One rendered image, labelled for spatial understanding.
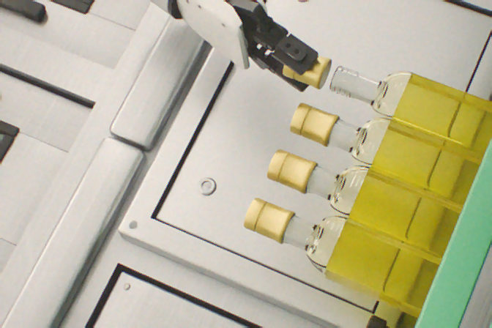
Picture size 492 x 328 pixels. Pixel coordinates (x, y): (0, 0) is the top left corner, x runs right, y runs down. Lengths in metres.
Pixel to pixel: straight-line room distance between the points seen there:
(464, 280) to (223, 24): 0.39
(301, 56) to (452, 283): 0.32
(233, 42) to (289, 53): 0.07
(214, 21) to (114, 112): 0.23
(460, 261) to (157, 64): 0.53
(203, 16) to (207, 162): 0.19
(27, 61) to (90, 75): 0.09
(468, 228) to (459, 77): 0.38
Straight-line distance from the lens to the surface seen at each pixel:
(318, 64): 1.04
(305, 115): 1.02
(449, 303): 0.84
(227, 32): 1.05
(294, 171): 0.99
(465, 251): 0.85
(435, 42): 1.22
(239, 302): 1.13
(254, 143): 1.16
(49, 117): 1.27
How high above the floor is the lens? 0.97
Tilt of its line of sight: 12 degrees up
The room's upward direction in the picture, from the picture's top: 68 degrees counter-clockwise
